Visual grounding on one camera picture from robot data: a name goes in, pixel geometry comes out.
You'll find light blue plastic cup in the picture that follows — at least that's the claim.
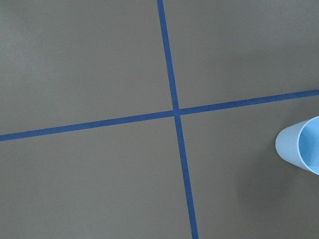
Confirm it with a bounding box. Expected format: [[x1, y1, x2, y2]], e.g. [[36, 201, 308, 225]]
[[275, 117, 319, 175]]

